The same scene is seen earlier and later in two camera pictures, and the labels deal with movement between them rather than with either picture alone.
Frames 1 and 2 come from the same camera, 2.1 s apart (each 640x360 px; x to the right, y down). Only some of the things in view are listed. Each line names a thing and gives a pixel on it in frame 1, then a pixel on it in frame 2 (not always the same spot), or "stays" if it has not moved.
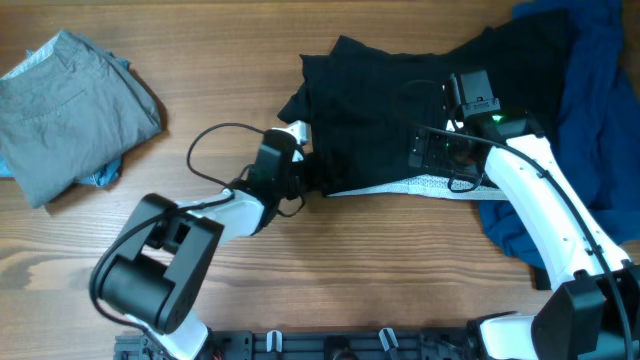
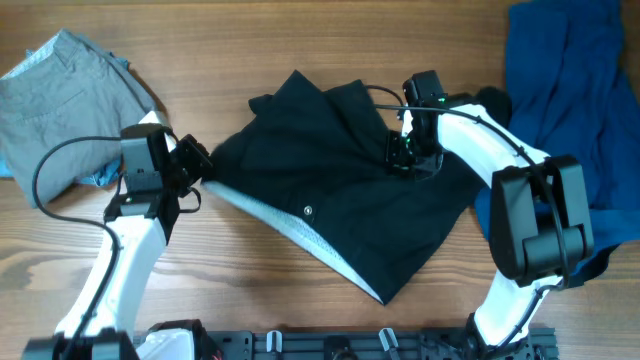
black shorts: [364, 104] -> [314, 161]
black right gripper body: [417, 153] -> [407, 160]
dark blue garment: [593, 129] stays
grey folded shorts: [68, 112] stays
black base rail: [315, 344] stays
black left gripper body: [310, 176] -> [192, 160]
